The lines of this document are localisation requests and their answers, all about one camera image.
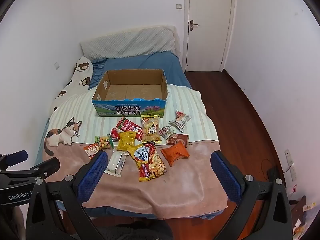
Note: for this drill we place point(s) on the white door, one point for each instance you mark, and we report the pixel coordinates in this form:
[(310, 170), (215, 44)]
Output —
[(208, 25)]

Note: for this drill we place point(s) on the brown snack packet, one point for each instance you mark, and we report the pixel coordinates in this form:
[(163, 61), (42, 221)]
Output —
[(178, 139)]

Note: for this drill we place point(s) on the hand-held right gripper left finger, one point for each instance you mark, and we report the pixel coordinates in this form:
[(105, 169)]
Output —
[(91, 175)]

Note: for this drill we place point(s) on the white long snack packet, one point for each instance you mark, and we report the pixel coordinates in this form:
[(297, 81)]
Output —
[(115, 163)]

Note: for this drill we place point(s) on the green yellow snack packet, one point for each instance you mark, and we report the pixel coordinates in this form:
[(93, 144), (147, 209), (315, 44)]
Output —
[(104, 142)]

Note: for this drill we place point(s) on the white red snack packet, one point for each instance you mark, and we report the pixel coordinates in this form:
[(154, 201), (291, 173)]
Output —
[(180, 120)]

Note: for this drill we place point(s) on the blue bed sheet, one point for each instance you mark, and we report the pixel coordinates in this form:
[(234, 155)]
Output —
[(147, 61)]

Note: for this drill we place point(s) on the yellow crinkled snack packet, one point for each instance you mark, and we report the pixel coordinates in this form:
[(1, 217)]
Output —
[(126, 141)]

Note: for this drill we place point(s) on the small red snack packet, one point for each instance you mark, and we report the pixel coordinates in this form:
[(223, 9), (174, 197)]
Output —
[(114, 134)]

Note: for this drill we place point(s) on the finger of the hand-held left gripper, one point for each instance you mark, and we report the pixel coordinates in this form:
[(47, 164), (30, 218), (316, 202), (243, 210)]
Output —
[(47, 166), (16, 156)]

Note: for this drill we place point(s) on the striped cat print blanket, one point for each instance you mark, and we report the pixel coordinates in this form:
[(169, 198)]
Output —
[(190, 180)]

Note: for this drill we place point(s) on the printed cardboard box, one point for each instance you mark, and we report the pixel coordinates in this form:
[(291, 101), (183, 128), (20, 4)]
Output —
[(130, 97)]

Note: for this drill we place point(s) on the clear yellow biscuit packet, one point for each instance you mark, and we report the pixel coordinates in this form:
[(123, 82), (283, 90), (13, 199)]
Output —
[(150, 128)]

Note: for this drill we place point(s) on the grey textured pillow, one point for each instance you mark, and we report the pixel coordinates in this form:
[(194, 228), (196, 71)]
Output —
[(130, 43)]

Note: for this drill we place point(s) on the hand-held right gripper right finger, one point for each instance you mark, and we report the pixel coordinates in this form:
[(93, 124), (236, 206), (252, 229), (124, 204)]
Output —
[(226, 176)]

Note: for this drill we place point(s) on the white wall socket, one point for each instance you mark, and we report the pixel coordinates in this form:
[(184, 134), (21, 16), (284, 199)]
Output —
[(292, 172), (57, 65), (288, 153)]

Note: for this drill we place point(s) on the orange white snack packet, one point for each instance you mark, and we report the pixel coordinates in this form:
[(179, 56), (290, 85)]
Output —
[(90, 150)]

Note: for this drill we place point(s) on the white bear print pillow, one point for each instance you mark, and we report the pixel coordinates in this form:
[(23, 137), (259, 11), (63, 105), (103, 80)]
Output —
[(80, 77)]

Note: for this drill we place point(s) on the small white green snack packet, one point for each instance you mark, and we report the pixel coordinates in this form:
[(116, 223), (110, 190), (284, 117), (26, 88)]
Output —
[(166, 131)]

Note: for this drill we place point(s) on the large yellow red noodle packet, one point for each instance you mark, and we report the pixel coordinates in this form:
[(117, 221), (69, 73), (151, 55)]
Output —
[(150, 161)]

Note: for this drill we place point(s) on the white light switch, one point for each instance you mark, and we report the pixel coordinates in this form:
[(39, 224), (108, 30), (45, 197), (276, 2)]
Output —
[(178, 6)]

